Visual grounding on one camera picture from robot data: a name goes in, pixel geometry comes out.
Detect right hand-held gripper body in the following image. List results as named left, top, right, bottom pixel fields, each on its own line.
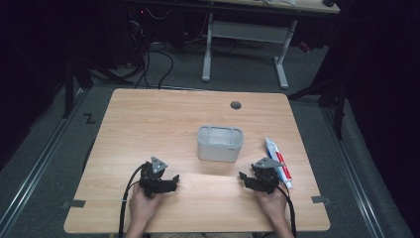
left=251, top=157, right=285, bottom=195

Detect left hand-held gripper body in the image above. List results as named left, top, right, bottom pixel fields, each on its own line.
left=138, top=156, right=179, bottom=199

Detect white red toothpaste tube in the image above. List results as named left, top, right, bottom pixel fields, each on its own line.
left=264, top=137, right=294, bottom=190

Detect person's left hand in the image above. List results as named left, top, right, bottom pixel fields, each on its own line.
left=128, top=190, right=163, bottom=230

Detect person's right hand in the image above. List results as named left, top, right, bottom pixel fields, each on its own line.
left=256, top=189, right=289, bottom=230

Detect black metal stand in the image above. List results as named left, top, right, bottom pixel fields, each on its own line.
left=286, top=62, right=349, bottom=141
left=61, top=49, right=134, bottom=120

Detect white-legged background desk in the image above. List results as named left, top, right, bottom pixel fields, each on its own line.
left=201, top=0, right=341, bottom=90

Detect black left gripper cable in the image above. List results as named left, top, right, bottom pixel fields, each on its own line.
left=117, top=163, right=147, bottom=238

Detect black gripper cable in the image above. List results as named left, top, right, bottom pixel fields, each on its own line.
left=117, top=163, right=147, bottom=238
left=276, top=185, right=297, bottom=238

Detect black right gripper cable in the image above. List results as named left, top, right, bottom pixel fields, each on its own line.
left=276, top=185, right=297, bottom=238

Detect metal floor rail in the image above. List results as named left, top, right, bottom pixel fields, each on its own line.
left=0, top=87, right=87, bottom=230
left=320, top=104, right=386, bottom=238

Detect black floor cables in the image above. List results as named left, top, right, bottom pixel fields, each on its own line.
left=130, top=41, right=175, bottom=91

